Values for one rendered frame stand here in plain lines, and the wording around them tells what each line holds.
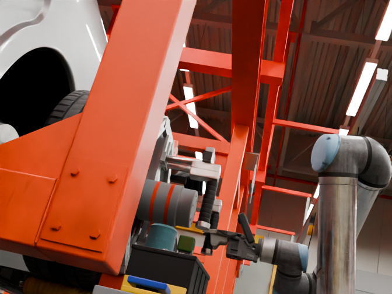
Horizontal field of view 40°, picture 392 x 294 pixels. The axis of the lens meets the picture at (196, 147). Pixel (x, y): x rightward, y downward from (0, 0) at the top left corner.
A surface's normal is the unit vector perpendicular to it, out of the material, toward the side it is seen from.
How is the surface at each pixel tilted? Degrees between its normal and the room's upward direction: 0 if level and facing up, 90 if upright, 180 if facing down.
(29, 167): 90
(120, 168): 90
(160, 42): 90
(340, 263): 106
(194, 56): 90
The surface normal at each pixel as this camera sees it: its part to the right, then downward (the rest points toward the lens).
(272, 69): -0.06, -0.41
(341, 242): -0.03, -0.12
